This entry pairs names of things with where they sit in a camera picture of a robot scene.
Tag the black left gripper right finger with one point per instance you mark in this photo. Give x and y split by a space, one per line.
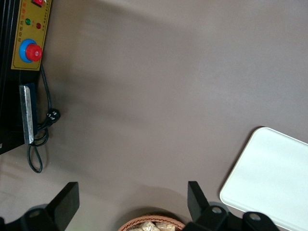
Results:
197 204

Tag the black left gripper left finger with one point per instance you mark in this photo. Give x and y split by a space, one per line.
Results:
65 204

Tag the cream plastic tray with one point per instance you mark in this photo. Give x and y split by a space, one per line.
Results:
267 178

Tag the clear rice cracker snack pack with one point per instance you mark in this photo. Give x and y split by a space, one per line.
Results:
166 227
146 226

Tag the round brown wicker basket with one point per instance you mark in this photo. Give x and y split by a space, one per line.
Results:
130 223

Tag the black control box yellow panel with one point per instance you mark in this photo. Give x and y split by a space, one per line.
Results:
14 101

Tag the red emergency stop button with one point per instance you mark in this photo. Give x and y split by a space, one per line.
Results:
32 51

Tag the silver metal bracket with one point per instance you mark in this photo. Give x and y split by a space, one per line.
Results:
27 113

